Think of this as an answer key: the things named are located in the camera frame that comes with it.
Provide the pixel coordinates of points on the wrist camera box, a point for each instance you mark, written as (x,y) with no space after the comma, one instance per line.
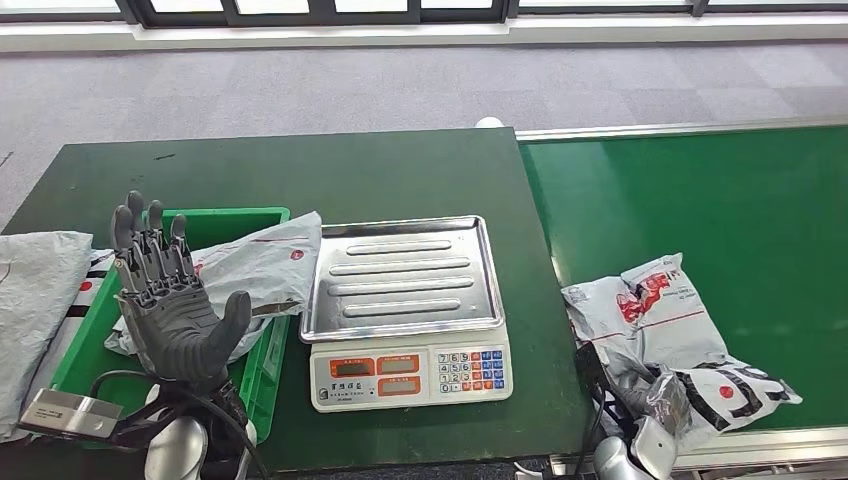
(66,414)
(593,378)

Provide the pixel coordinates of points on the plain grey parcel bag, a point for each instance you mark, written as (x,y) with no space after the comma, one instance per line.
(33,298)

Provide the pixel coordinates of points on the white scale with steel tray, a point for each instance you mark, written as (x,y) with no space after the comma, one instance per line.
(411,278)

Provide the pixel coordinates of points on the green plastic crate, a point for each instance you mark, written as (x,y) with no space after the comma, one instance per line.
(258,378)

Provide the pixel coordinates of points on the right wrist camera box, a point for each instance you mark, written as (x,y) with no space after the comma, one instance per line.
(593,378)

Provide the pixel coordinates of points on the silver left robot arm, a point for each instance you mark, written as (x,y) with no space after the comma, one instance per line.
(175,450)

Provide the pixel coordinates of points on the grey parcel with red line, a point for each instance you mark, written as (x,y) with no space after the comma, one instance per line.
(265,265)

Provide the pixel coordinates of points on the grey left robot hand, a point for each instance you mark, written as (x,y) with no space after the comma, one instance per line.
(175,331)

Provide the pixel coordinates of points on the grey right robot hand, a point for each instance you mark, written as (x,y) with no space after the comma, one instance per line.
(662,401)

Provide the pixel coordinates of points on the green conveyor belt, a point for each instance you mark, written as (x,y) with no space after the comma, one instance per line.
(696,192)

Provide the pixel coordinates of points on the grey parcel with black logo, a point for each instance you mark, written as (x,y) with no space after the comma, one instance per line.
(662,324)

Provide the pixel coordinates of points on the small white round knob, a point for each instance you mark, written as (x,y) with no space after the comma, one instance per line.
(489,122)

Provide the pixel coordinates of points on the white window sill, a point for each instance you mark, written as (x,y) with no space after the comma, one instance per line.
(397,33)

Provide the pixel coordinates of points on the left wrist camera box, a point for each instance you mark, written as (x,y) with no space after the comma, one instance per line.
(66,414)

